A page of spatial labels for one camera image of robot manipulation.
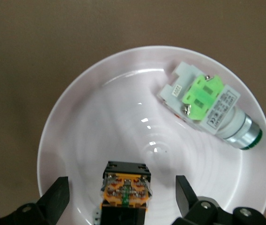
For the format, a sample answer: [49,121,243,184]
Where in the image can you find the white and green switch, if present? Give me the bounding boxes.
[156,61,263,150]

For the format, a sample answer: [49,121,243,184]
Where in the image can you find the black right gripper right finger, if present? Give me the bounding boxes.
[172,175,266,225]

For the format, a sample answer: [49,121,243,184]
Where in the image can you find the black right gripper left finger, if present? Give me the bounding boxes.
[0,176,71,225]

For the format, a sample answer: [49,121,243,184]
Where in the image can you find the pink round plate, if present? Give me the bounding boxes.
[37,45,266,225]

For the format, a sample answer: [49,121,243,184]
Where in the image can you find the black and orange switch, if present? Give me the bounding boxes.
[93,160,153,225]

